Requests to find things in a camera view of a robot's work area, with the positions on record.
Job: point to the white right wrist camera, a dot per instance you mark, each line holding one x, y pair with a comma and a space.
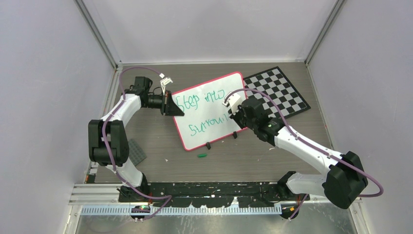
232, 101

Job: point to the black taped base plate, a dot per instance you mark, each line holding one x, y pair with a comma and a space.
211, 194

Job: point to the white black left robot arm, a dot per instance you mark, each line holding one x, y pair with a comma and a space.
107, 138

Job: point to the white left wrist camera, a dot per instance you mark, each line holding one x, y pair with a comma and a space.
164, 81

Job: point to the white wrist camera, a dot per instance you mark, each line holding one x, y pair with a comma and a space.
164, 81
232, 101

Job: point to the black and white chessboard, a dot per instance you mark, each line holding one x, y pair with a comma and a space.
274, 83

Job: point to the aluminium front rail frame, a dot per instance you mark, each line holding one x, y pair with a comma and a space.
102, 199

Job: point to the grey studded baseplate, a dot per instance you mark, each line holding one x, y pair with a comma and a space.
136, 153

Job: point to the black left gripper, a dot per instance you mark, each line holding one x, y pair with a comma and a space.
171, 108

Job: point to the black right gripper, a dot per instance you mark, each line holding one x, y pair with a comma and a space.
235, 116

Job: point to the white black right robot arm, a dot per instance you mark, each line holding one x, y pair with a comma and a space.
339, 179

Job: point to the pink-framed whiteboard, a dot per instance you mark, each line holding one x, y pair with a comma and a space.
206, 119

